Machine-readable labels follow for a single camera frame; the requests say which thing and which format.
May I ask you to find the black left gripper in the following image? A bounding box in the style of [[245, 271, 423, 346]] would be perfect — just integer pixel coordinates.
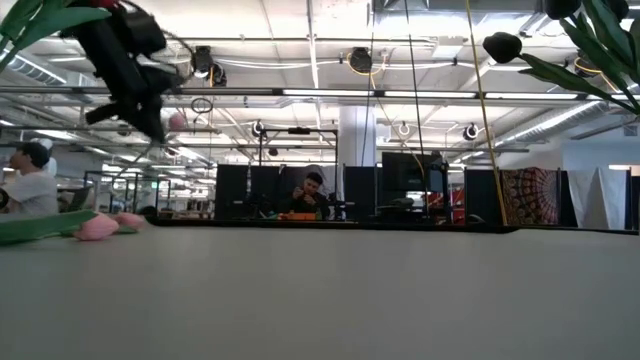
[[74, 14, 187, 144]]

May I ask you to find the person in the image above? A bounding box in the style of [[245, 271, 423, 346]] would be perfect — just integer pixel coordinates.
[[282, 171, 331, 221], [0, 141, 60, 217]]

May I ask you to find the black partition panel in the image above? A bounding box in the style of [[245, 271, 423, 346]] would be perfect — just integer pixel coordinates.
[[463, 168, 503, 226], [343, 165, 377, 221], [214, 164, 252, 221]]

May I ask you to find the orange plastic object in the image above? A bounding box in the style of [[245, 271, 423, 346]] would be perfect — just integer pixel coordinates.
[[277, 211, 319, 222]]

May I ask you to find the ceiling light strip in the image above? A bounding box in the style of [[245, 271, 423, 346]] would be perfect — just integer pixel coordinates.
[[282, 88, 375, 98], [484, 91, 580, 101], [585, 93, 640, 102], [383, 90, 478, 99]]

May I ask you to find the black monitor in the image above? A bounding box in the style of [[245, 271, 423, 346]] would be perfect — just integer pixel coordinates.
[[382, 151, 449, 194]]

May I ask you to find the patterned tapestry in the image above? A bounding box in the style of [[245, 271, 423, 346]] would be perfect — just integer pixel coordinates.
[[501, 167, 560, 226]]

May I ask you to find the white hanging sheet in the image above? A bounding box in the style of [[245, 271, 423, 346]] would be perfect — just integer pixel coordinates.
[[567, 167, 632, 231]]

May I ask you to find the black cable loop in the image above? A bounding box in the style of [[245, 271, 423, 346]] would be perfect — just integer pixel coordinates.
[[189, 96, 215, 115]]

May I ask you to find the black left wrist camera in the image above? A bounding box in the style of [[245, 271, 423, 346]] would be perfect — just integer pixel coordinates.
[[122, 8, 169, 57]]

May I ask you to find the silver ventilation duct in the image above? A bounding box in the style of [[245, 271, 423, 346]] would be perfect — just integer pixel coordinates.
[[492, 79, 640, 147], [7, 52, 96, 87]]

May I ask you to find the black metal stand frame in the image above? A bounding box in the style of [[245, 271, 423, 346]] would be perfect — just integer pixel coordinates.
[[258, 127, 340, 204]]

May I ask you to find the black hanging cable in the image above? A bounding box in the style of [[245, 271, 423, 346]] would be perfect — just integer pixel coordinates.
[[405, 9, 432, 214]]

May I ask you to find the yellow cable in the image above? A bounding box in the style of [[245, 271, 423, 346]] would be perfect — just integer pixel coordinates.
[[464, 0, 509, 226]]

